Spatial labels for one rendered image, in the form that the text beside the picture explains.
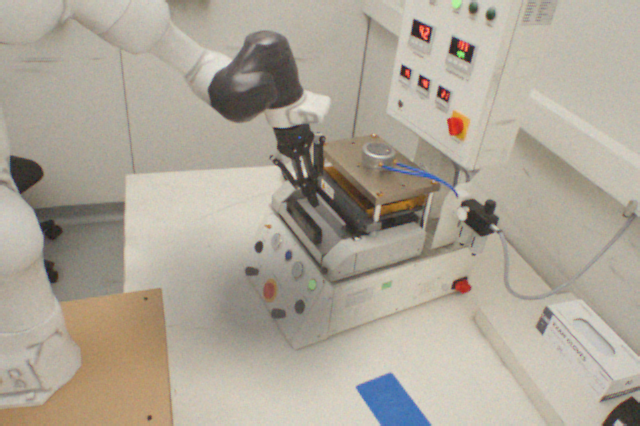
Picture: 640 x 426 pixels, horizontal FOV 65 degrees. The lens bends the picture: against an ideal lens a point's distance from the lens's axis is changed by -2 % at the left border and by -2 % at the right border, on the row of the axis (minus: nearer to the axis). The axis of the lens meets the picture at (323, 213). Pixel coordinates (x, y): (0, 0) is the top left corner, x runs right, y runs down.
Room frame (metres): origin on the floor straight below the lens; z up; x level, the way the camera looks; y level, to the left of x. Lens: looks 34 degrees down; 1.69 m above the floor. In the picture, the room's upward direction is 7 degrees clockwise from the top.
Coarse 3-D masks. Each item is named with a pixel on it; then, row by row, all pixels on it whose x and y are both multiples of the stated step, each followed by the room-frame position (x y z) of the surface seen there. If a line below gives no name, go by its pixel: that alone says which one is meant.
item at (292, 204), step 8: (288, 200) 1.05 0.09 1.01; (296, 200) 1.05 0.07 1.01; (288, 208) 1.05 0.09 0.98; (296, 208) 1.01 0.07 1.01; (296, 216) 1.01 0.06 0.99; (304, 216) 0.98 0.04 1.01; (304, 224) 0.97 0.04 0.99; (312, 224) 0.95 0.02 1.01; (312, 232) 0.94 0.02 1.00; (320, 232) 0.94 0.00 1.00; (312, 240) 0.94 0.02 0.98; (320, 240) 0.94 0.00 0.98
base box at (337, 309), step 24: (432, 264) 1.01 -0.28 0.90; (456, 264) 1.05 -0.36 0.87; (336, 288) 0.86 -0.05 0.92; (360, 288) 0.89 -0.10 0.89; (384, 288) 0.93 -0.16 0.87; (408, 288) 0.97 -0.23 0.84; (432, 288) 1.02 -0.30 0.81; (456, 288) 1.05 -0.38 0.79; (312, 312) 0.84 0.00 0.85; (336, 312) 0.86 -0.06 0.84; (360, 312) 0.90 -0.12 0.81; (384, 312) 0.94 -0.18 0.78; (312, 336) 0.83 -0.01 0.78
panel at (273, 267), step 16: (272, 224) 1.08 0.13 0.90; (256, 240) 1.09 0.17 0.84; (288, 240) 1.01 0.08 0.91; (256, 256) 1.06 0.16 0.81; (272, 256) 1.02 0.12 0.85; (304, 256) 0.95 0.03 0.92; (272, 272) 0.99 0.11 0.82; (288, 272) 0.95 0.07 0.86; (256, 288) 0.99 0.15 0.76; (288, 288) 0.92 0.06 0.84; (304, 288) 0.89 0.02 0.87; (320, 288) 0.86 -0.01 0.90; (272, 304) 0.93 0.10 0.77; (288, 304) 0.89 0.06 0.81; (304, 304) 0.86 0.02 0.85; (288, 320) 0.87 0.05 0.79; (288, 336) 0.84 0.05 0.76
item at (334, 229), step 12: (324, 204) 1.04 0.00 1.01; (288, 216) 1.04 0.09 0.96; (312, 216) 1.04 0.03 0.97; (324, 216) 1.03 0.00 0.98; (336, 216) 1.00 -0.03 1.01; (300, 228) 0.99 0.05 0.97; (324, 228) 1.00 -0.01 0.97; (336, 228) 0.99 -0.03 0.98; (348, 228) 1.01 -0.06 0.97; (324, 240) 0.95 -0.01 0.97; (336, 240) 0.96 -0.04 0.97; (312, 252) 0.93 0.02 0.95; (324, 252) 0.91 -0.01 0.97
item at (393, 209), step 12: (324, 168) 1.13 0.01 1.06; (336, 180) 1.08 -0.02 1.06; (348, 180) 1.09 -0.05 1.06; (348, 192) 1.03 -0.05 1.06; (360, 204) 0.99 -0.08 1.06; (372, 204) 0.99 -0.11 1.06; (384, 204) 1.00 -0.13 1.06; (396, 204) 1.01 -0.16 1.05; (408, 204) 1.02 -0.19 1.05; (420, 204) 1.05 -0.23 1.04; (384, 216) 1.00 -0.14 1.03; (396, 216) 1.01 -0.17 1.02
